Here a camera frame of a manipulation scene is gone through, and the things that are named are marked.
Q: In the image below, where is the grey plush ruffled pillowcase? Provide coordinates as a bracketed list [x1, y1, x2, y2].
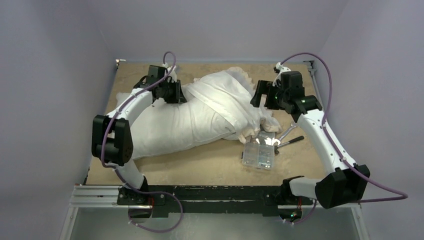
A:
[183, 66, 283, 144]

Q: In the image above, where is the white pillow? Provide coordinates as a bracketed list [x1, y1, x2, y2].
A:
[130, 93, 226, 160]

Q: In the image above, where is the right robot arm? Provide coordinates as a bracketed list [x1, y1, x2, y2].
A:
[250, 71, 370, 209]

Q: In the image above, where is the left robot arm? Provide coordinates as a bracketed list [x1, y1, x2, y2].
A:
[91, 63, 186, 205]

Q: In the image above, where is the silver wrench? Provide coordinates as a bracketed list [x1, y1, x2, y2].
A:
[273, 122, 298, 146]

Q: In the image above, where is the clear plastic screw box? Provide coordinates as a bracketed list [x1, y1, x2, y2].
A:
[241, 131, 276, 170]

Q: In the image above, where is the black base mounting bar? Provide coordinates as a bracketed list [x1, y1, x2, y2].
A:
[116, 185, 313, 218]

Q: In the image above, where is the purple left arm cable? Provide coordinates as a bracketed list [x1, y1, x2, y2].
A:
[100, 51, 185, 234]

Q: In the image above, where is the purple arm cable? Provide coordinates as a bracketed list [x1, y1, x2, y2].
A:
[100, 51, 185, 234]
[279, 52, 409, 226]

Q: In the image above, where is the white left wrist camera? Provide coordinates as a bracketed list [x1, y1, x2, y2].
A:
[162, 63, 179, 83]

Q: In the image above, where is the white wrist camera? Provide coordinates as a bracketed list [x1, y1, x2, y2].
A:
[162, 63, 179, 83]
[272, 62, 292, 87]

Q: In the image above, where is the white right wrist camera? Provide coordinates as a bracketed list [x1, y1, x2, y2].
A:
[272, 62, 292, 87]

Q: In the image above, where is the black handled tool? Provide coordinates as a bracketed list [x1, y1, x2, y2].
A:
[274, 135, 305, 155]

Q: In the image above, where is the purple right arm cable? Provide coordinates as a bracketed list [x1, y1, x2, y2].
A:
[279, 52, 409, 226]

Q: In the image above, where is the aluminium frame rail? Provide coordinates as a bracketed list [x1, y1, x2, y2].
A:
[59, 59, 370, 240]

